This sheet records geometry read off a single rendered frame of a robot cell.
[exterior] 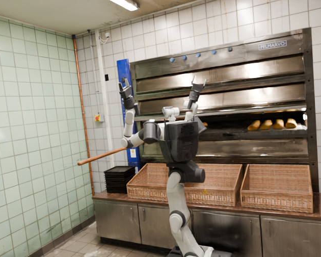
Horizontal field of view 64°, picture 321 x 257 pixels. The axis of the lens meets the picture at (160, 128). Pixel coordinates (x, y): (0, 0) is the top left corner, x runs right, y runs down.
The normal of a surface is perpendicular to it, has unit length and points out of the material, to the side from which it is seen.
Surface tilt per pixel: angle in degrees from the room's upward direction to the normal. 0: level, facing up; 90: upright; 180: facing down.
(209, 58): 90
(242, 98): 70
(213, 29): 90
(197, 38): 90
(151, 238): 90
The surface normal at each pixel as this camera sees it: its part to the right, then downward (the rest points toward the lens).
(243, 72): -0.47, -0.23
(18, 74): 0.89, -0.05
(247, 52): -0.42, 0.15
